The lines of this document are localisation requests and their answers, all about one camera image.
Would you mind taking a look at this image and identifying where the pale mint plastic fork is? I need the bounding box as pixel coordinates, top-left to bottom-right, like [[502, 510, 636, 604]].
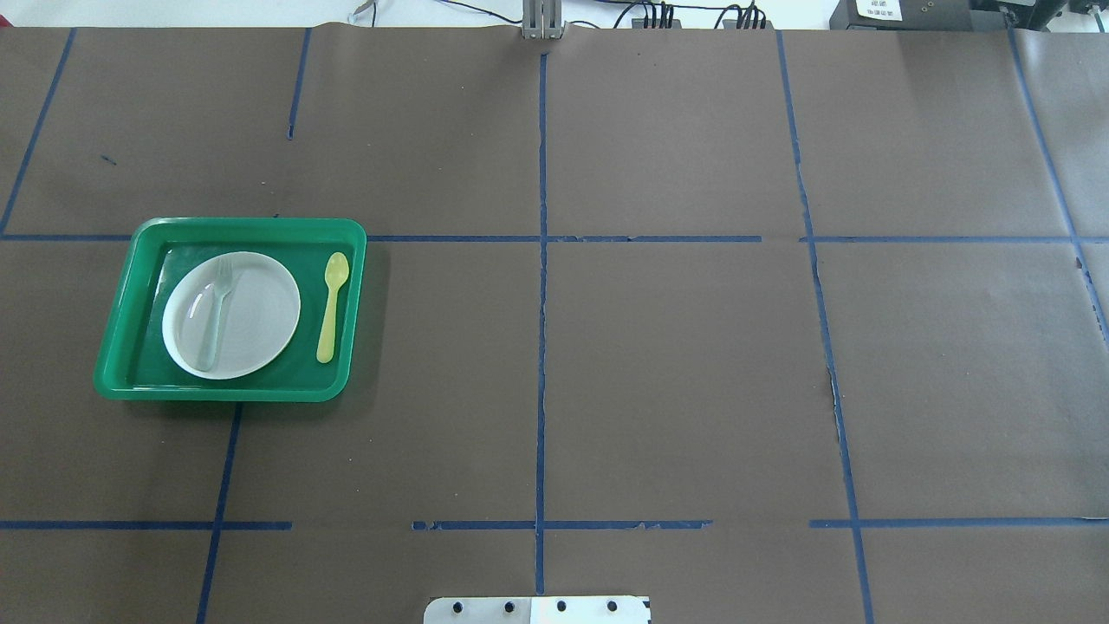
[[195, 254, 234, 372]]

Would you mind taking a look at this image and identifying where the yellow plastic spoon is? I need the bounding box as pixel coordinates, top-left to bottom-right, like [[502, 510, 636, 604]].
[[315, 252, 350, 364]]

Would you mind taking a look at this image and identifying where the white round plate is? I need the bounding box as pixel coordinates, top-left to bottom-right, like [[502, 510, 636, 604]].
[[161, 250, 301, 380]]

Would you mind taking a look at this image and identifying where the green plastic tray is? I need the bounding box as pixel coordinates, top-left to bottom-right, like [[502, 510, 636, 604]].
[[94, 218, 366, 402]]

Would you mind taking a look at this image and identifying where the dark grey control box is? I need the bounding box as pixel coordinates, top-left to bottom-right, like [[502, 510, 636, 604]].
[[828, 1, 1007, 32]]

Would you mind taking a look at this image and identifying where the grey aluminium frame post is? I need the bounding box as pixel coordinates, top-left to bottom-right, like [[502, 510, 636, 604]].
[[522, 0, 566, 41]]

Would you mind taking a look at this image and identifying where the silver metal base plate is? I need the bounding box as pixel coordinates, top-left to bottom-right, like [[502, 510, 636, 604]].
[[423, 595, 652, 623]]

